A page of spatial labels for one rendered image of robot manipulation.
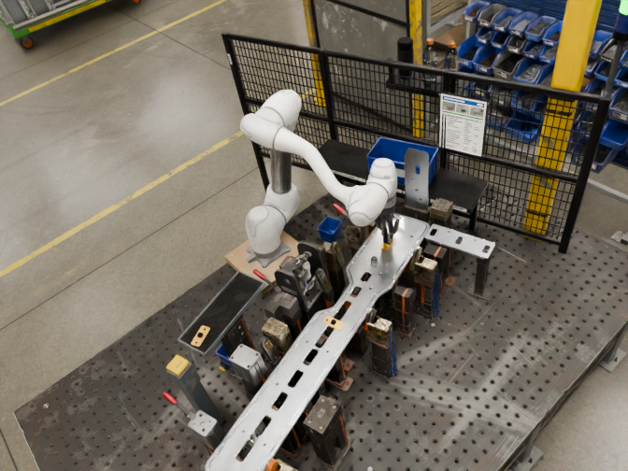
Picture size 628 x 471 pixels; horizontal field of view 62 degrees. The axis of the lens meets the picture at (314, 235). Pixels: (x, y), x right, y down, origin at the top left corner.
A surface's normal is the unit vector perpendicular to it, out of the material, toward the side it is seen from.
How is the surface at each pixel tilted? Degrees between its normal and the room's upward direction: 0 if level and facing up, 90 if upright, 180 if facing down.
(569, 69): 87
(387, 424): 0
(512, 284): 0
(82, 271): 0
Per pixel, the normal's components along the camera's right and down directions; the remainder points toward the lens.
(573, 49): -0.48, 0.68
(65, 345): -0.15, -0.69
